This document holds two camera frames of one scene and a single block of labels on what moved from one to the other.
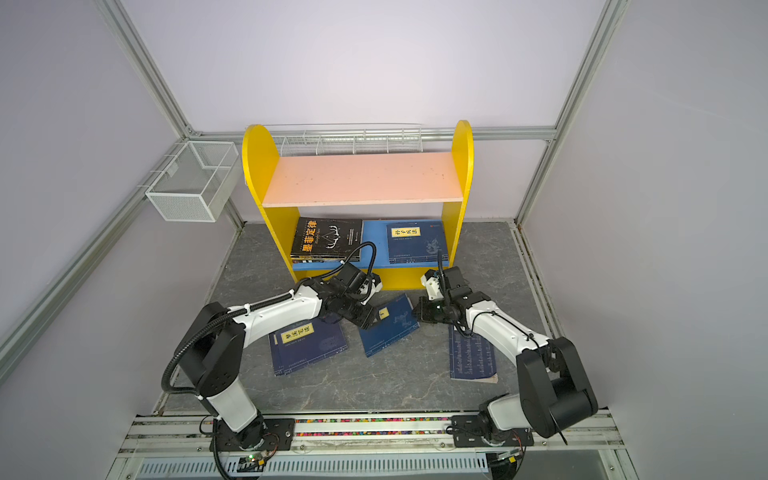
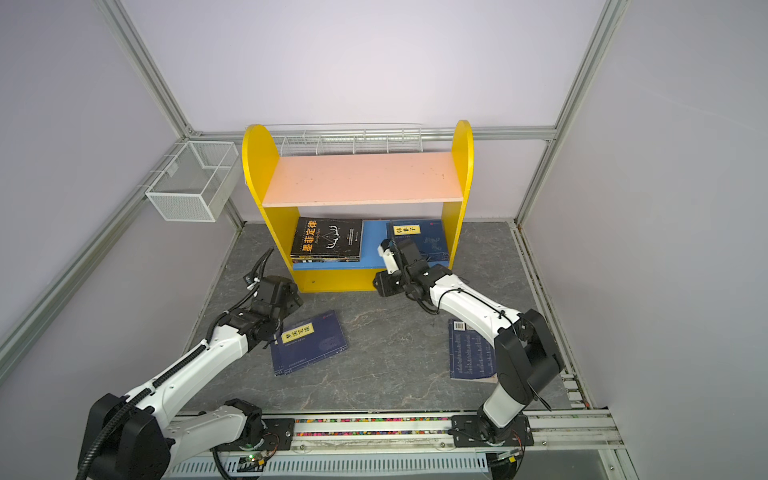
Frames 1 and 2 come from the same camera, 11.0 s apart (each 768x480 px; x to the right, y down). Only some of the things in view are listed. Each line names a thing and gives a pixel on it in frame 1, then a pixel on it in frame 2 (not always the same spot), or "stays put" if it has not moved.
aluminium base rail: [184, 447] stays put
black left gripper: [366, 318] to [294, 300]
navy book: [393, 320] to [428, 234]
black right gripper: [424, 315] to [384, 284]
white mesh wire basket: [199, 184] stays put
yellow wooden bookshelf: [393, 215] stays put
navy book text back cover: [472, 358] stays put
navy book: [302, 342] stays put
